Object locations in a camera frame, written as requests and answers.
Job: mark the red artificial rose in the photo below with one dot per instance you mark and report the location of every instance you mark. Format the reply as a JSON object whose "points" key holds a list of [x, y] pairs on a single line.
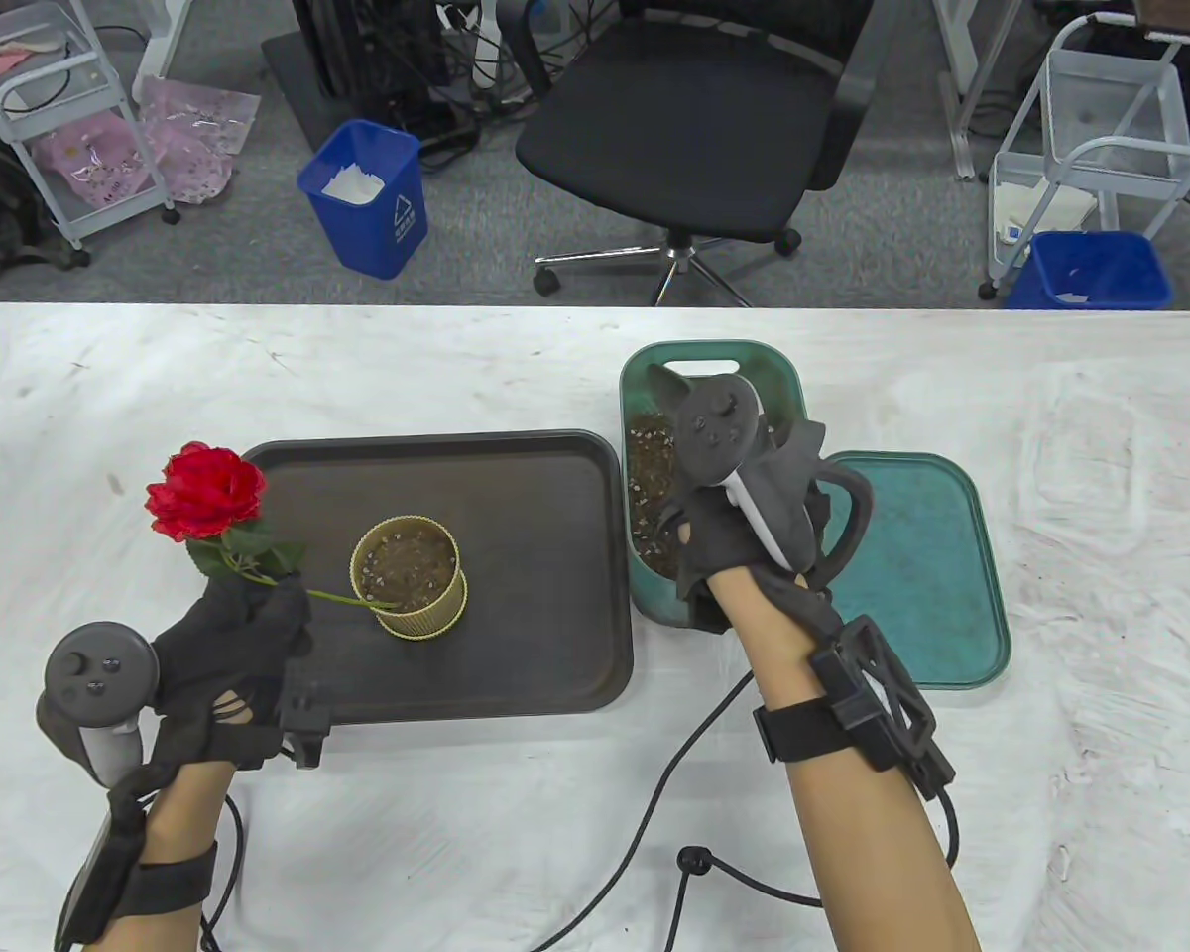
{"points": [[203, 491]]}

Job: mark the brown potting mix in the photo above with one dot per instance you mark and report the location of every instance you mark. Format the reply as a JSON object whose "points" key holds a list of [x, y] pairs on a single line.
{"points": [[650, 476], [407, 567]]}

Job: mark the black computer tower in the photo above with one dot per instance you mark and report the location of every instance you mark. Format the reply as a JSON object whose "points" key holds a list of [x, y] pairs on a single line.
{"points": [[367, 50]]}

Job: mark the person's right hand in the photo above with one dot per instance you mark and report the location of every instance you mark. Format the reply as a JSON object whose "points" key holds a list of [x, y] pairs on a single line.
{"points": [[724, 535]]}

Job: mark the person's right forearm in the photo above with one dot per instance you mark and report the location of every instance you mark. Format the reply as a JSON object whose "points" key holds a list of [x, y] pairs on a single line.
{"points": [[863, 833]]}

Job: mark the green plastic bin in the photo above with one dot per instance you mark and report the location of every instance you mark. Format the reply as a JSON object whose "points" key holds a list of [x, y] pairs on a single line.
{"points": [[640, 392]]}

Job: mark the blue waste bin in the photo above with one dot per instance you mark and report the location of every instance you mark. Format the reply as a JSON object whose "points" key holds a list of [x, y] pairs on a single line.
{"points": [[367, 223], [1091, 273]]}

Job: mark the person's left hand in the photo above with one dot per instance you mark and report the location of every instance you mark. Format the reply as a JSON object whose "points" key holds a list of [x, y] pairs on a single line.
{"points": [[228, 650]]}

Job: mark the person's left forearm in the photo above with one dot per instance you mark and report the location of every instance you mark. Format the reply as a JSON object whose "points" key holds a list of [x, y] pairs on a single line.
{"points": [[183, 813]]}

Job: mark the grey handheld controller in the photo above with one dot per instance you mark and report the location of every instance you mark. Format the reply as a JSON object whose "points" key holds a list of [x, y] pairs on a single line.
{"points": [[94, 669], [719, 426]]}

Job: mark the dark brown plastic tray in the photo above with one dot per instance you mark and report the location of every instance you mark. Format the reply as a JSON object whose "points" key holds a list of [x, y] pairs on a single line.
{"points": [[535, 555]]}

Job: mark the green plastic trowel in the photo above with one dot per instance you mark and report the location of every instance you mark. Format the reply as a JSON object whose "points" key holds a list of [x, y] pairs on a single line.
{"points": [[669, 387]]}

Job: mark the yellow ribbed flower pot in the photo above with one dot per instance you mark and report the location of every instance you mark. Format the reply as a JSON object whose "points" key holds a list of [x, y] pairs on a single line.
{"points": [[416, 623]]}

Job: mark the pink plastic bag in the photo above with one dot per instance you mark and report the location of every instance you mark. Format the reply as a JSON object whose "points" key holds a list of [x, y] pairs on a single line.
{"points": [[94, 159], [198, 139]]}

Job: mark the green plastic bin lid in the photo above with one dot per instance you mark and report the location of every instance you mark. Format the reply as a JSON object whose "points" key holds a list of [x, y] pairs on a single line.
{"points": [[942, 585]]}

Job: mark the white crumpled paper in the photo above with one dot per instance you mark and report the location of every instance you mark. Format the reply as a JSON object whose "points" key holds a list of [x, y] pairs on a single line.
{"points": [[352, 186]]}

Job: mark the black office chair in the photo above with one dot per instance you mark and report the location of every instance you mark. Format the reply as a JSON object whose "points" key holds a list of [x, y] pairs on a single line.
{"points": [[674, 139]]}

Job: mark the black floor mat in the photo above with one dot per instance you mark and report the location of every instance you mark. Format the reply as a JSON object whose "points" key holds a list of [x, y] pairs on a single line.
{"points": [[293, 89]]}

